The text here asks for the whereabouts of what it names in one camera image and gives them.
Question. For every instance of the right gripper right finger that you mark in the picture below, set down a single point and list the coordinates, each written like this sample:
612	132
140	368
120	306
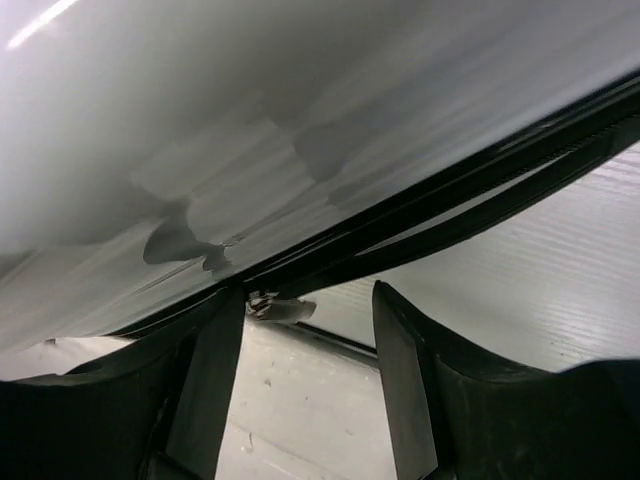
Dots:
456	410

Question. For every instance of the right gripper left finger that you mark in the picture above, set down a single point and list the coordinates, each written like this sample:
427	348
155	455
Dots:
154	409

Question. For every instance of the small black kids suitcase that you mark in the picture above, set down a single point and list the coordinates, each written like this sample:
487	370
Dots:
152	149

